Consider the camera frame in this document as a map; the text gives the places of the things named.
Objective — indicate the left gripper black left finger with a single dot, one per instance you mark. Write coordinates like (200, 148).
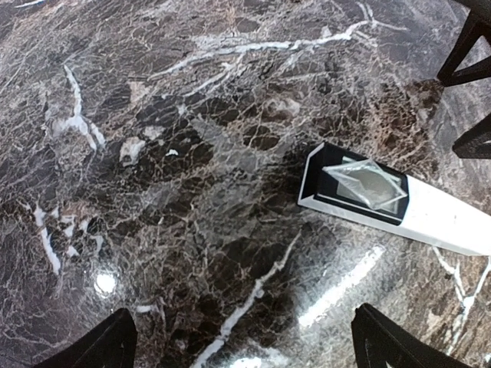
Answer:
(112, 343)

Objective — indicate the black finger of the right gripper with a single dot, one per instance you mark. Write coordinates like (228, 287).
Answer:
(474, 143)
(477, 25)

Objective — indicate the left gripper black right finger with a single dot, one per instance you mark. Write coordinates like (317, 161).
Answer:
(379, 342)

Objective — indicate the white remote control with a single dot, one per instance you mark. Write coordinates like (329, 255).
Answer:
(350, 186)

